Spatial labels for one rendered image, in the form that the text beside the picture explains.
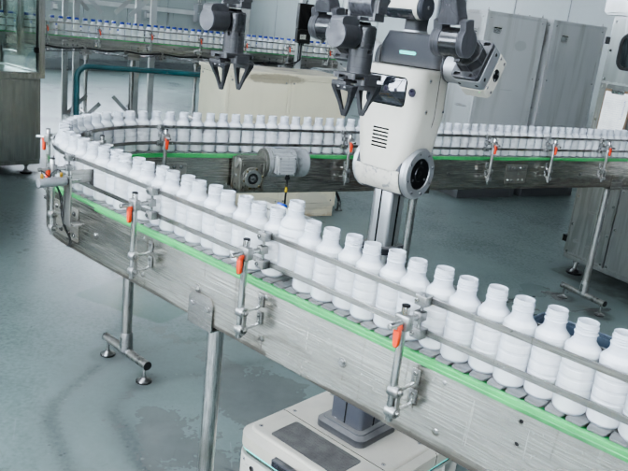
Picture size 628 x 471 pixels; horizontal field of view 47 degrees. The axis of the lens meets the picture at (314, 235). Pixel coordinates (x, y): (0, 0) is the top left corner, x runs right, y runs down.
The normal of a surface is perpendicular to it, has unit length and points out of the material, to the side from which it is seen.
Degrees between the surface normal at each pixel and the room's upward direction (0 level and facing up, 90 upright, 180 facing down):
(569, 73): 90
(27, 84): 90
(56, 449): 0
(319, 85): 90
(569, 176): 90
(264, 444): 31
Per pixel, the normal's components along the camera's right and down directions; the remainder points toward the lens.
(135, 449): 0.11, -0.95
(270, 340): -0.68, 0.14
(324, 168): 0.47, 0.30
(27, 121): 0.72, 0.27
